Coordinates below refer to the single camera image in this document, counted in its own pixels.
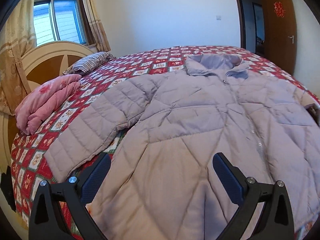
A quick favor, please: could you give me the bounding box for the lilac quilted puffer jacket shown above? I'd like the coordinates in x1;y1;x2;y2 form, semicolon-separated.
44;54;319;239

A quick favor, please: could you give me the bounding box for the right beige curtain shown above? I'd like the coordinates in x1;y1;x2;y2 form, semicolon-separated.
82;0;111;52

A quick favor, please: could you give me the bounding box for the red patterned bed cover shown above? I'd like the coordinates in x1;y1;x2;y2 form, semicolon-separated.
11;46;314;239

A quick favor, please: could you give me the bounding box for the beige curtain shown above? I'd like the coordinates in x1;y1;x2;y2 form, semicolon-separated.
82;0;111;52
1;0;36;115

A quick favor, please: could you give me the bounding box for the red double happiness decal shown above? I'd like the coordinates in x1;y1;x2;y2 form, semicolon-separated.
273;2;286;18

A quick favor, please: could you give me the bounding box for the left beige curtain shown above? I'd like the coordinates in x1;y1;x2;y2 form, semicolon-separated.
1;0;36;115

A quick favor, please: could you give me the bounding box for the striped pillow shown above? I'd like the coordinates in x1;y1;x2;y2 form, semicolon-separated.
63;51;115;76

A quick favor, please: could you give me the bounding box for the dark wooden door frame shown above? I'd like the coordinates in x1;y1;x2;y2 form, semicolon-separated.
236;0;265;56

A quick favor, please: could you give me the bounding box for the pink folded quilt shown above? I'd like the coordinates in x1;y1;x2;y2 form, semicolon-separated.
15;74;81;135

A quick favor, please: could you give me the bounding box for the brown wooden door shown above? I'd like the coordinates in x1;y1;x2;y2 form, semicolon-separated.
261;0;297;75

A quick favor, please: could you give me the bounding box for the window with blue frame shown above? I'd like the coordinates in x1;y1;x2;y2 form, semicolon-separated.
34;0;88;46

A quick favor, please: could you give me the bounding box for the cream wooden headboard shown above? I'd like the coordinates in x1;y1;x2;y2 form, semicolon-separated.
1;41;97;173

